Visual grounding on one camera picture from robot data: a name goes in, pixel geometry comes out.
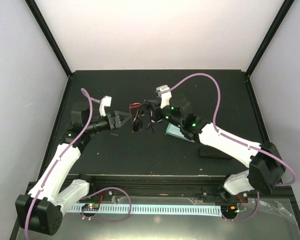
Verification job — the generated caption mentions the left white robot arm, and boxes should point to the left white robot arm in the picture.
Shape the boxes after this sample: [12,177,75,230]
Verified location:
[15,100,131,236]

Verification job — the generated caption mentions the green lined glasses case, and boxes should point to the green lined glasses case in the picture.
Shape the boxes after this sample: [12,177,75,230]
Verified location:
[165,123,195,143]

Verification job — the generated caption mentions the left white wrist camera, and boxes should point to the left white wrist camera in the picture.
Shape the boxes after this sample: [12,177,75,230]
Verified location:
[99,95,112,117]

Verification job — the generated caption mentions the right black frame post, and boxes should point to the right black frame post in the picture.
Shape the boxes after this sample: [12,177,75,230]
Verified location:
[245,0,295,78]

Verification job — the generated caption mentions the right circuit board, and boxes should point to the right circuit board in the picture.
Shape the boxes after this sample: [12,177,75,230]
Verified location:
[220,205,240,214]

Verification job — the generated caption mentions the white slotted cable duct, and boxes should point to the white slotted cable duct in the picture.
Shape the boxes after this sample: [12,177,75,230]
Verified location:
[68,203,222,217]

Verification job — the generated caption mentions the left black frame post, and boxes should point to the left black frame post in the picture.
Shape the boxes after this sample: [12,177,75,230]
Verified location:
[25,0,73,78]

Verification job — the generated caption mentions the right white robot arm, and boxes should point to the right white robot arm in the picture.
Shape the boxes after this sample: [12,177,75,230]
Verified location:
[144,94,286,202]

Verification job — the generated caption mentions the circuit board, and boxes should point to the circuit board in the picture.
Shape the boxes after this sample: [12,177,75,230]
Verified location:
[81,203,100,212]
[220,205,240,214]

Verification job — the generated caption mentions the left circuit board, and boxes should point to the left circuit board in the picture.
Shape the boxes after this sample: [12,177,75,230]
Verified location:
[81,203,100,212]

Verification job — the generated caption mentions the black glasses case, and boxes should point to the black glasses case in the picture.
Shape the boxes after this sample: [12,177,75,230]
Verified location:
[199,146,232,160]

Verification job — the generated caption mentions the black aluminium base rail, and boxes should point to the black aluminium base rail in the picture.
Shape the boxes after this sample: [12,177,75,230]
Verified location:
[68,174,251,202]

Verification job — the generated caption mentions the black frame post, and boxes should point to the black frame post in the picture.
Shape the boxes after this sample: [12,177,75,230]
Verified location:
[245,0,295,78]
[25,0,73,78]

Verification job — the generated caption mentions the black round sunglasses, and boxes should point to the black round sunglasses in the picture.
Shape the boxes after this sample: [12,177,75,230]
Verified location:
[132,103,161,134]

